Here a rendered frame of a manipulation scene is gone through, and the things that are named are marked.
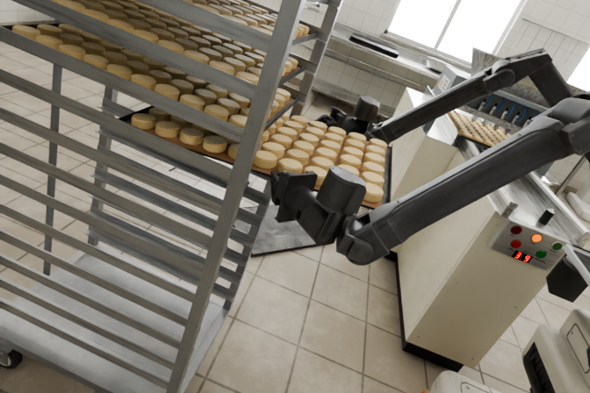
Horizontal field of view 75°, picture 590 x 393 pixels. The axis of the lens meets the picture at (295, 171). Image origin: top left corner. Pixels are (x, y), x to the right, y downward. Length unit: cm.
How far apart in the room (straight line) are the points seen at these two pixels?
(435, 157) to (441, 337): 91
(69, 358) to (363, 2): 486
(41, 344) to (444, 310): 150
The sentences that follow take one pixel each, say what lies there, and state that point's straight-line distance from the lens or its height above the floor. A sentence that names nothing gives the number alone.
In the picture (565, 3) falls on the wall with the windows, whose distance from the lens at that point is 577.
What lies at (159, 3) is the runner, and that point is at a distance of 78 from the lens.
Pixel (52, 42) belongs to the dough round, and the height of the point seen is 106.
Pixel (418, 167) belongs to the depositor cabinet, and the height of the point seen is 65.
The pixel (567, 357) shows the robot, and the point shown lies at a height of 75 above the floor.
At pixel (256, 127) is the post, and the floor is 109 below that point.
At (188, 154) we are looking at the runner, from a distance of 82.
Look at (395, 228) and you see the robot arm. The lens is 64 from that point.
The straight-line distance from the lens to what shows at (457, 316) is 191.
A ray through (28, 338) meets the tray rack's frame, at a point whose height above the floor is 15.
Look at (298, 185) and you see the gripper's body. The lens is 70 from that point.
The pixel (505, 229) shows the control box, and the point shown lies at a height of 80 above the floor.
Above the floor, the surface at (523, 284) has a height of 59.
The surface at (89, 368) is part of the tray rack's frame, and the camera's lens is 144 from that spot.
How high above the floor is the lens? 135
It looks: 26 degrees down
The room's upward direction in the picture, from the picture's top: 21 degrees clockwise
